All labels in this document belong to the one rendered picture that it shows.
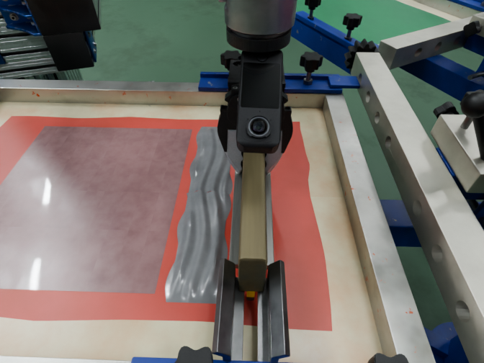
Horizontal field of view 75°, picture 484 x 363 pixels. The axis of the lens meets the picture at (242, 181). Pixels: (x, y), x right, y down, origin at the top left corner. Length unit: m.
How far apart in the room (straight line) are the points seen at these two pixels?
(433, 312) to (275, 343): 1.35
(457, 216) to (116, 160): 0.53
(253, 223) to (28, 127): 0.55
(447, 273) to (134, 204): 0.43
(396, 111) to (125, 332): 0.52
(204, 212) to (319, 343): 0.23
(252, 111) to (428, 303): 1.43
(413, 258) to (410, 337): 1.35
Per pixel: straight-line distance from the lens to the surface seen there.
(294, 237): 0.47
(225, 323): 0.34
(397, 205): 0.61
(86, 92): 0.78
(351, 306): 0.44
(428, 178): 0.49
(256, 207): 0.37
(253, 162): 0.42
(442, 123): 0.55
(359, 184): 0.52
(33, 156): 0.69
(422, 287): 1.69
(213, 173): 0.54
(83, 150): 0.66
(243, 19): 0.35
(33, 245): 0.55
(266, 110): 0.33
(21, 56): 1.09
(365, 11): 1.31
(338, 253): 0.47
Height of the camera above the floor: 1.35
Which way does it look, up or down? 47 degrees down
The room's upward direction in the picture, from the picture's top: straight up
